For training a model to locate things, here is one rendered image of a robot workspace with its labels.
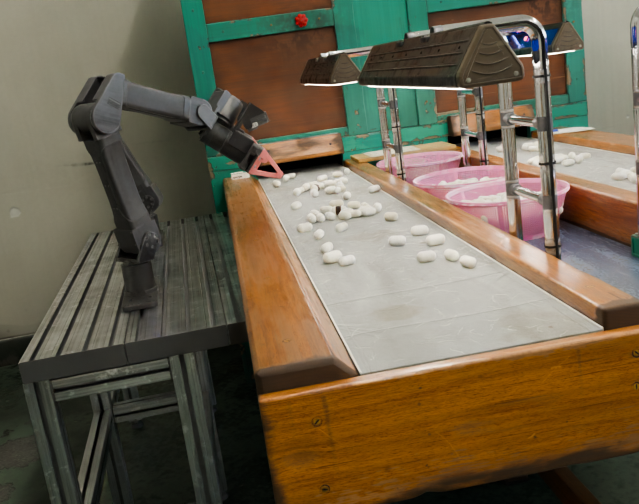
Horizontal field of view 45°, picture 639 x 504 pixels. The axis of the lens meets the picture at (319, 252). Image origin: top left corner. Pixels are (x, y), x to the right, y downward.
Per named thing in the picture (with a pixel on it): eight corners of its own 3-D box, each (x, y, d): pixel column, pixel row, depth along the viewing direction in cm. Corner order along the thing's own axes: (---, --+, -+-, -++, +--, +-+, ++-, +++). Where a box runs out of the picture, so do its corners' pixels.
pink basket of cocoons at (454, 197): (472, 254, 158) (467, 209, 156) (434, 230, 184) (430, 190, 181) (594, 233, 161) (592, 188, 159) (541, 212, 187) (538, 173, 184)
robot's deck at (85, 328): (22, 385, 132) (17, 363, 131) (93, 245, 248) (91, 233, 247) (513, 291, 145) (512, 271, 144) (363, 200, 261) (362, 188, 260)
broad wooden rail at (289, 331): (277, 516, 92) (253, 372, 87) (231, 231, 267) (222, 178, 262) (375, 496, 93) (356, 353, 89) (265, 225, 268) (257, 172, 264)
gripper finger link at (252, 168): (287, 161, 184) (253, 140, 182) (290, 164, 177) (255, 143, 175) (272, 185, 185) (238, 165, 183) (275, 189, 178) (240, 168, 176)
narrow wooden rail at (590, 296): (607, 393, 94) (603, 308, 92) (347, 190, 269) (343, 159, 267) (649, 385, 95) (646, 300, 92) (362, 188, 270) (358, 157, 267)
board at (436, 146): (358, 163, 252) (358, 159, 252) (350, 158, 266) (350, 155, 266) (456, 148, 255) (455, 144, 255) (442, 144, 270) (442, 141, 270)
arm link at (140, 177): (167, 201, 222) (103, 101, 215) (163, 205, 215) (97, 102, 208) (149, 212, 222) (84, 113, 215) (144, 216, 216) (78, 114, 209)
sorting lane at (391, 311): (361, 390, 89) (359, 373, 89) (259, 185, 265) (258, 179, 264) (605, 344, 93) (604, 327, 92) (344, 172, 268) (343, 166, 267)
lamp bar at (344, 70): (330, 85, 183) (326, 54, 182) (300, 84, 244) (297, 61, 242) (363, 80, 184) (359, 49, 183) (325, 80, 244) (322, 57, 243)
